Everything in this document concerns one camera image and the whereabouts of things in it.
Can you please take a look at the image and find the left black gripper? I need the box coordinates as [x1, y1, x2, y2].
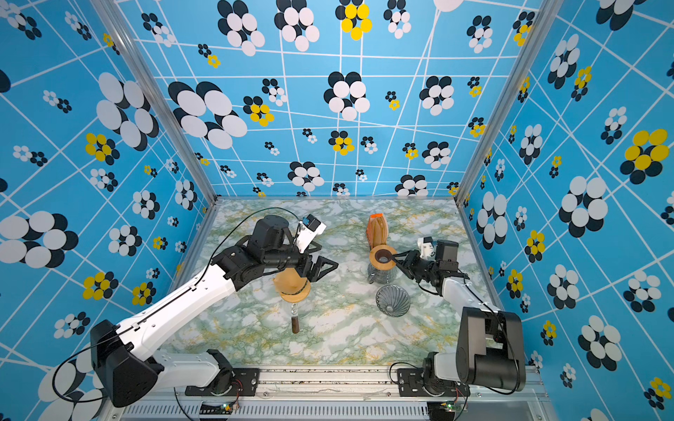
[265, 240, 341, 281]

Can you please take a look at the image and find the grey glass pitcher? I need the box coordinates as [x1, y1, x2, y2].
[367, 264, 397, 285]

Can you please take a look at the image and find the grey glass dripper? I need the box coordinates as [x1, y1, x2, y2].
[376, 284, 411, 318]

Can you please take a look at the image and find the orange coffee filter pack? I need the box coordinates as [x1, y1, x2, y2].
[366, 213, 389, 249]

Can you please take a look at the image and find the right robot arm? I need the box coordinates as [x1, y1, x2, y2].
[391, 237, 527, 396]

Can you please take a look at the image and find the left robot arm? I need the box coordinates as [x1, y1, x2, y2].
[91, 214, 338, 408]

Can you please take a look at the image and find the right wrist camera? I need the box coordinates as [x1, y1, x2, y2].
[417, 236, 435, 260]

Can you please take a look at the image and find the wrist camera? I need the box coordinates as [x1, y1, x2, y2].
[294, 214, 326, 253]
[417, 236, 435, 260]

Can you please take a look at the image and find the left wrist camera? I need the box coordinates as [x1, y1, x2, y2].
[294, 214, 326, 253]

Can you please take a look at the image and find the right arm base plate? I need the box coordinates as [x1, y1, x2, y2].
[393, 368, 470, 400]

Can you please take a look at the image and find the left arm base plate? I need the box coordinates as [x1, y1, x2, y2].
[184, 368, 261, 397]

